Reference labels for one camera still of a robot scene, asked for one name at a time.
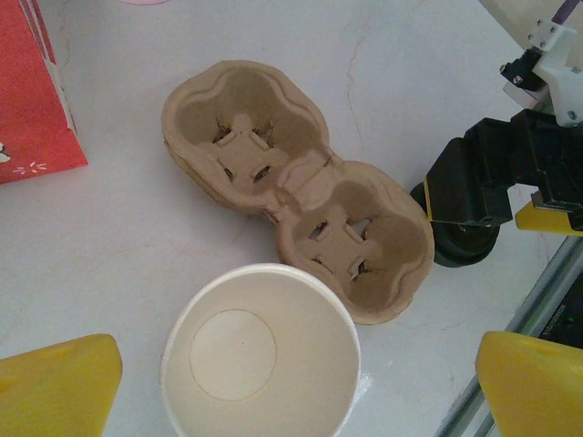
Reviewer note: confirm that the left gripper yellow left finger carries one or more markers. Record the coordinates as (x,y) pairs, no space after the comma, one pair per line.
(54,391)

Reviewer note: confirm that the open white paper cup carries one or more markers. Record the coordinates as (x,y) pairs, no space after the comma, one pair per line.
(237,355)

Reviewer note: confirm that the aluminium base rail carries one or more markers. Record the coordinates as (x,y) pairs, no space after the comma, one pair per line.
(537,291)

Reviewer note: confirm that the brown pulp cup carrier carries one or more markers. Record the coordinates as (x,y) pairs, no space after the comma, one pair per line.
(341,227)
(241,136)

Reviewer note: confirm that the loose black cup lid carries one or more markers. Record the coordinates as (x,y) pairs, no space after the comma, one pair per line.
(464,250)

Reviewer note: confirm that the red paper takeout bag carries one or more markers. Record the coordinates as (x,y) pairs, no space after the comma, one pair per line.
(27,114)

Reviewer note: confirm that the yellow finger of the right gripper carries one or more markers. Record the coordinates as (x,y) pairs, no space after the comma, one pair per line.
(551,220)
(469,186)

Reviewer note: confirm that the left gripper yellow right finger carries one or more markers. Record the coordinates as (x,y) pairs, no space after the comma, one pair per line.
(537,391)

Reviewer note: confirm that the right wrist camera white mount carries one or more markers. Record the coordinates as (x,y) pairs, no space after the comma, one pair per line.
(555,68)

